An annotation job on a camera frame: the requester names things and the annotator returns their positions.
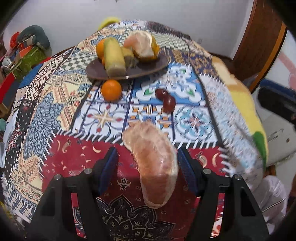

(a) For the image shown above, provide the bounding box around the peeled pomelo segment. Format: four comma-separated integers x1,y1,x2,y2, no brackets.
122,121,179,209

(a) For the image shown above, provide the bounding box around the small tangerine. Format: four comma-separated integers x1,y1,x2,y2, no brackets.
101,79,122,102

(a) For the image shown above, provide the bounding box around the large orange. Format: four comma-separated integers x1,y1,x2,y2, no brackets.
96,39,105,60

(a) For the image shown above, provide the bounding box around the white sliding wardrobe door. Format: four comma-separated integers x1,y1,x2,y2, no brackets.
264,30,296,91

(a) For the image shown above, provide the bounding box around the brown wooden door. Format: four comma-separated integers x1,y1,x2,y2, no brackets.
233,1,287,92

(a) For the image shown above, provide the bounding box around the colourful patchwork cloth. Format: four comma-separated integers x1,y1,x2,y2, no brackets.
3,20,268,240

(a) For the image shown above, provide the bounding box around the dark red jujube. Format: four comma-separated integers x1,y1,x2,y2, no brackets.
155,88,169,101
163,95,176,113

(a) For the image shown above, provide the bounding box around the red box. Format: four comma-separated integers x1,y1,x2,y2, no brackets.
1,73,19,105

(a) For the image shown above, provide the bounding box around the dark purple plate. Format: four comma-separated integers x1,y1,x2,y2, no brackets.
85,54,169,81

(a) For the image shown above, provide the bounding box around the green storage box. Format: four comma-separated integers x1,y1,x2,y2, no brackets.
12,46,46,80

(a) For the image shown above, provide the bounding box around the grey green plush toy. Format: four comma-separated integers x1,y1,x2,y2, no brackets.
16,25,50,50

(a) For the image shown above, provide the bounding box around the red plastic bag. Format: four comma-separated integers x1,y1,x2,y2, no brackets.
10,32,20,48

